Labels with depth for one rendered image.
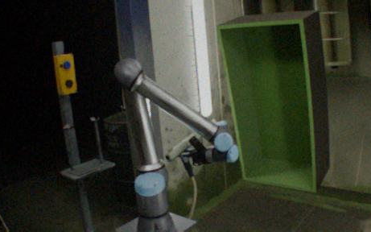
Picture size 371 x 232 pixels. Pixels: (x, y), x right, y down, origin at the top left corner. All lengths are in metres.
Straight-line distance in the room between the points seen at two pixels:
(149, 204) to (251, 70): 1.43
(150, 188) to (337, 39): 2.23
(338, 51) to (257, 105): 0.96
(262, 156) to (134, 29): 1.49
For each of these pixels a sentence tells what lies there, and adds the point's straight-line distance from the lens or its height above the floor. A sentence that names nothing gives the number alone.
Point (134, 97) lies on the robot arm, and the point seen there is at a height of 1.30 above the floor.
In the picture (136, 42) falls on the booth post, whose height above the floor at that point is 1.58.
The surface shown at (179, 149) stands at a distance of 1.97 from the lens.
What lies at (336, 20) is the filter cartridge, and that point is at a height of 1.66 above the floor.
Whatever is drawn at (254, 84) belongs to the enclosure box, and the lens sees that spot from 2.71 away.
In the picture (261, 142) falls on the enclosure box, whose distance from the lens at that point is 2.91.
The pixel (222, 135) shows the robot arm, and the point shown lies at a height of 1.10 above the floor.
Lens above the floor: 1.54
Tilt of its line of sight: 13 degrees down
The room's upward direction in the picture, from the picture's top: 5 degrees counter-clockwise
